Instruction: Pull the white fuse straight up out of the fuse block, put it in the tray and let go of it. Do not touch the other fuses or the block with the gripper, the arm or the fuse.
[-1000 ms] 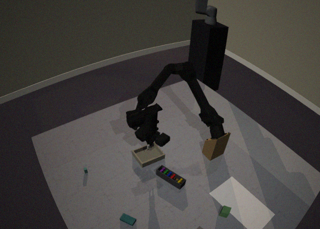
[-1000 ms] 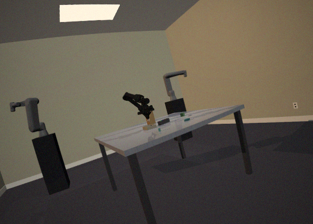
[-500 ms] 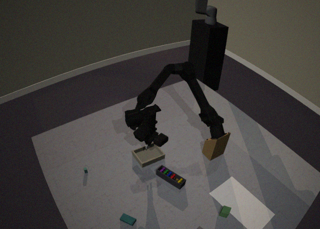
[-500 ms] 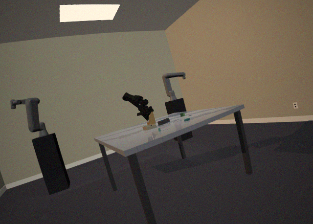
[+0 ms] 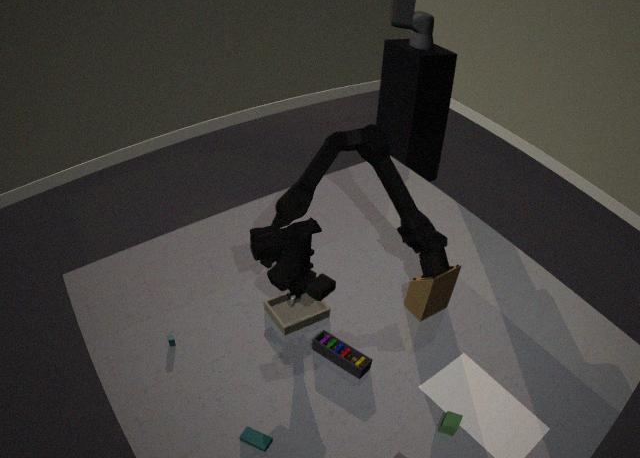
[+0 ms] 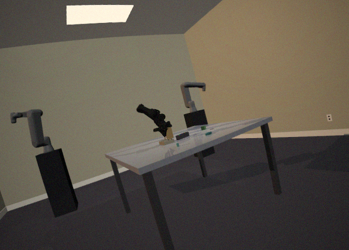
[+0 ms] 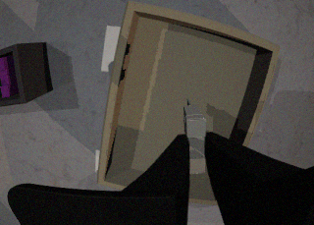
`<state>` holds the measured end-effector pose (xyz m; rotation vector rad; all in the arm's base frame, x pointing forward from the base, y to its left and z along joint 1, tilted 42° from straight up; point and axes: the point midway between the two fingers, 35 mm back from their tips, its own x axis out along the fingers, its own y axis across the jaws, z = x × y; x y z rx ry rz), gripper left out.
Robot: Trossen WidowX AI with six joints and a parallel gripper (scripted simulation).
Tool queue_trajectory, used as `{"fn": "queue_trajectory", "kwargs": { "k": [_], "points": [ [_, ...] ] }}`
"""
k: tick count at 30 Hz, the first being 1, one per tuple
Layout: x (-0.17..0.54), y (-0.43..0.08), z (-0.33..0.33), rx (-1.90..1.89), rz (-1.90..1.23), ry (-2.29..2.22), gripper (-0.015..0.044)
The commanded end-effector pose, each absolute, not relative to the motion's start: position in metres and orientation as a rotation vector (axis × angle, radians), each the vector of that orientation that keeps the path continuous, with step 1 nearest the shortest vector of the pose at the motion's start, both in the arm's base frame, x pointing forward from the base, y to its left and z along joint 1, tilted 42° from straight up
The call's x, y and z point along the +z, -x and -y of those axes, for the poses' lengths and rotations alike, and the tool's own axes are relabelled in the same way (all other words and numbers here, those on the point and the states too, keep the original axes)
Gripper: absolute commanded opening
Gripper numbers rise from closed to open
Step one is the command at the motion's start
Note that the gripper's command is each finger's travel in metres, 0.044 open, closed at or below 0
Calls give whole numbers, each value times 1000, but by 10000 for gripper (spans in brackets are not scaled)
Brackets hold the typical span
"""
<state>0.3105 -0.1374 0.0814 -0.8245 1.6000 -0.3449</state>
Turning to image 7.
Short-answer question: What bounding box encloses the tan rectangular tray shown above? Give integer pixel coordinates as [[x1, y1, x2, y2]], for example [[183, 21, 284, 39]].
[[97, 1, 280, 190]]

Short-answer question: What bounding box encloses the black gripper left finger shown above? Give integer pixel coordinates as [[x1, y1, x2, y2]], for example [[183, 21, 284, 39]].
[[8, 134, 189, 225]]

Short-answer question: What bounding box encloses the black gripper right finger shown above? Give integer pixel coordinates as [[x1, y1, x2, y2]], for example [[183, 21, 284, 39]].
[[204, 132, 314, 225]]

